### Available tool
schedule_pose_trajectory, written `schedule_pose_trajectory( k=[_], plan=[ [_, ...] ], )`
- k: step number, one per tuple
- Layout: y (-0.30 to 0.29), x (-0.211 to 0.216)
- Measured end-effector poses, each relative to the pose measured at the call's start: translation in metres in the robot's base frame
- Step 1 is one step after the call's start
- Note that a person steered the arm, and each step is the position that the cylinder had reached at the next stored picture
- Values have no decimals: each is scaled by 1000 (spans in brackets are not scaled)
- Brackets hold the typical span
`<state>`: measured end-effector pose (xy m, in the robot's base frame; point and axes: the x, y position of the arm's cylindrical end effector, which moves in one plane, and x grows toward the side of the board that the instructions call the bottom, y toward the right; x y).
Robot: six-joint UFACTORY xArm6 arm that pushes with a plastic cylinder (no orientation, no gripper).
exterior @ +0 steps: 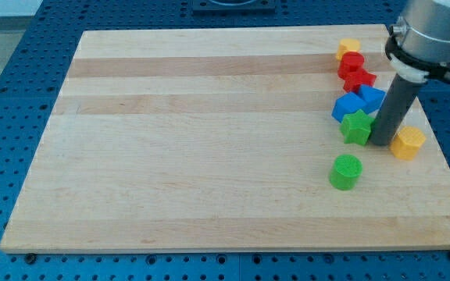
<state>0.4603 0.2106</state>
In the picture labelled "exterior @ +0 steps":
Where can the blue cube block right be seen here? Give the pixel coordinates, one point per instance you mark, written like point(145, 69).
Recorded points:
point(372, 96)

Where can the green star block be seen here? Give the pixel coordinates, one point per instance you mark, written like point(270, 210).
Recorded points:
point(356, 127)

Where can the blue block left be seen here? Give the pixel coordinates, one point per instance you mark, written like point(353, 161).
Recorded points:
point(347, 104)

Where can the red circle block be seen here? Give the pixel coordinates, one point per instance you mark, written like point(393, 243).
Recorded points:
point(350, 62)

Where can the green circle block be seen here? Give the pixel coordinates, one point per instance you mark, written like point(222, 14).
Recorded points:
point(345, 172)

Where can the yellow block top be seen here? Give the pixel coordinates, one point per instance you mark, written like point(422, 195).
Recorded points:
point(347, 45)

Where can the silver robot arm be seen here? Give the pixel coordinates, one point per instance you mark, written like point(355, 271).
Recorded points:
point(419, 42)

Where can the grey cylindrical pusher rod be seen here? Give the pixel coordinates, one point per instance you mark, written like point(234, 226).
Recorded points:
point(398, 100)

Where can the red star block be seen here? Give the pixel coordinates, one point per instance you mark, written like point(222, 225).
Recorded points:
point(355, 80)

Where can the wooden board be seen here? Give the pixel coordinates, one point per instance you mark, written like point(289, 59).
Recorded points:
point(221, 140)

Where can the yellow hexagon block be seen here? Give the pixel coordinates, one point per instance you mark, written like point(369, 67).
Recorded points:
point(407, 143)

